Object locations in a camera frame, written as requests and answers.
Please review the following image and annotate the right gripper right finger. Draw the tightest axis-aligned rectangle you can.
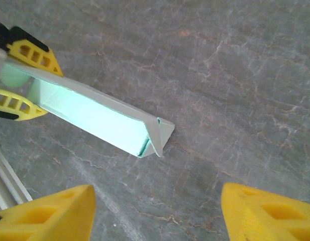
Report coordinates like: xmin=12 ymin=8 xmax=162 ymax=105
xmin=221 ymin=182 xmax=310 ymax=241

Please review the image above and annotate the light green paper box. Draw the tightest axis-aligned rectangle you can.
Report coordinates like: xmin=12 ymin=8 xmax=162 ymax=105
xmin=0 ymin=47 xmax=176 ymax=159

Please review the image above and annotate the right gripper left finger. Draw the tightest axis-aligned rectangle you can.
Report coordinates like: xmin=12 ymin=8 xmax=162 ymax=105
xmin=0 ymin=184 xmax=96 ymax=241

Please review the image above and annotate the narrow aluminium table edge rail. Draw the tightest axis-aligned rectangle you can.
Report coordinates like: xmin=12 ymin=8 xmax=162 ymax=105
xmin=0 ymin=144 xmax=33 ymax=213

